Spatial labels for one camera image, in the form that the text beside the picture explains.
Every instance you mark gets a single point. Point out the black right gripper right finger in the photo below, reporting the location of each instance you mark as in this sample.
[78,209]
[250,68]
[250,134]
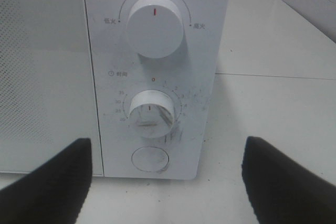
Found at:
[282,191]

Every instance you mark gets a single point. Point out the round microwave door button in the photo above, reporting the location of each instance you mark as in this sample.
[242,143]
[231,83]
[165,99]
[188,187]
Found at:
[150,159]

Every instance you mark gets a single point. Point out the white microwave door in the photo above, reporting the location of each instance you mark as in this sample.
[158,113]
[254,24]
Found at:
[47,91]

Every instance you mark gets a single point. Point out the white microwave oven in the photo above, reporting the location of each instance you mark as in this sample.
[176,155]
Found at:
[187,76]

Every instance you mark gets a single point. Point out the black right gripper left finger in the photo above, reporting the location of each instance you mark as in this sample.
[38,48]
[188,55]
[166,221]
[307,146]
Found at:
[54,192]

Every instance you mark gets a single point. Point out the white microwave knob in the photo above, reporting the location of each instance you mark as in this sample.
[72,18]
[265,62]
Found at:
[154,28]
[152,114]

